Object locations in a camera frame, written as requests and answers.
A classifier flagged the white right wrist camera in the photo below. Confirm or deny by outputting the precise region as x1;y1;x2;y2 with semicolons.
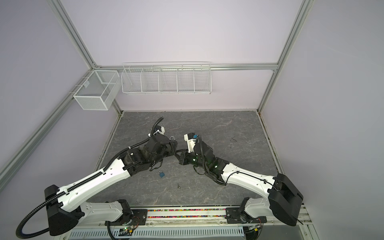
184;133;197;153

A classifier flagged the white wire long basket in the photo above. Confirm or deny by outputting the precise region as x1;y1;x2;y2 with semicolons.
121;62;212;95

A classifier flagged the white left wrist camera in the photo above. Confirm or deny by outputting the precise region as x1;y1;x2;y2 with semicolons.
154;126;165;135

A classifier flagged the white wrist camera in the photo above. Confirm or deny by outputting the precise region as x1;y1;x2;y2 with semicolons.
184;133;197;153
154;126;165;135

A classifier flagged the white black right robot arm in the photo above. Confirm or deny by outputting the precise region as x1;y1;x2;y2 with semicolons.
179;133;304;227

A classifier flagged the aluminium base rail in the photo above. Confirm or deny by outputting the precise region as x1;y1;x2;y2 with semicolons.
63;199;311;232

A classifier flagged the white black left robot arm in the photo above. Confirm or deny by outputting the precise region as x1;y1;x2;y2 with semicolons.
16;117;177;239

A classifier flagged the white vented cable duct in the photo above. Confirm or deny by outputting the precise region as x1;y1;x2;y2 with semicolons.
68;226;245;240

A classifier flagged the white mesh box basket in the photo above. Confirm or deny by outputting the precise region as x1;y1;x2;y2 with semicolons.
74;70;122;111

